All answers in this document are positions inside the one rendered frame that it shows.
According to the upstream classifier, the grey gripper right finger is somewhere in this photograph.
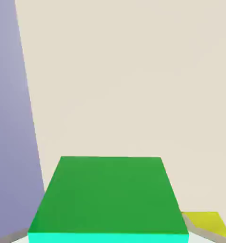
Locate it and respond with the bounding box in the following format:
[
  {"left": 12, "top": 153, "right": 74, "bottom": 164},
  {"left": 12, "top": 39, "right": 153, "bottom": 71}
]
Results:
[{"left": 181, "top": 212, "right": 226, "bottom": 243}]

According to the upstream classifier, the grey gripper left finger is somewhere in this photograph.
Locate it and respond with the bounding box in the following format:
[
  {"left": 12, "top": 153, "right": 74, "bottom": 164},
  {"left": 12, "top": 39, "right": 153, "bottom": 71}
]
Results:
[{"left": 0, "top": 228, "right": 29, "bottom": 243}]

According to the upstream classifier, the small green cube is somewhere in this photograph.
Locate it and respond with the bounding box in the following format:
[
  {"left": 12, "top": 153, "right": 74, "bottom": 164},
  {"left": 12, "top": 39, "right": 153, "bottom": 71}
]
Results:
[{"left": 27, "top": 156, "right": 189, "bottom": 243}]

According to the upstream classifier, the large yellow box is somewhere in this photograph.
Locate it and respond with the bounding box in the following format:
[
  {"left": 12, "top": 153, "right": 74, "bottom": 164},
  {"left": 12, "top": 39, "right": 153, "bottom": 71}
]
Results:
[{"left": 181, "top": 211, "right": 226, "bottom": 240}]

